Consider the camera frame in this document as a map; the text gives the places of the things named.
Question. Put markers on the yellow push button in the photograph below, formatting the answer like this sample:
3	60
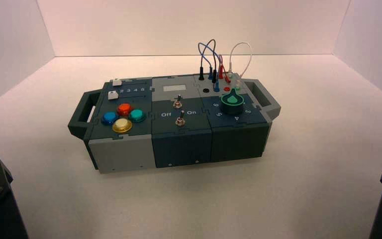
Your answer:
122	125

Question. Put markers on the green push button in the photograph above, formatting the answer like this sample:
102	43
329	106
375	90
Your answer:
137	115

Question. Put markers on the red push button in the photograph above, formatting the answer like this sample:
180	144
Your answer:
124	109

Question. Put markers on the blue push button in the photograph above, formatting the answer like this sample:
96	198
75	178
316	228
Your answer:
110	117

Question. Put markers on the grey and teal control box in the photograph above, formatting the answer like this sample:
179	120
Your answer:
181	145

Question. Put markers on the green rotary knob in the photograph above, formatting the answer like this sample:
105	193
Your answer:
233	102

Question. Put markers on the white slider key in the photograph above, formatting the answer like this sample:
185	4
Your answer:
116	82
112	95

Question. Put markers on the metal toggle switch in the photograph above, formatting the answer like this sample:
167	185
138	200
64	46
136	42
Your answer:
180	120
178	103

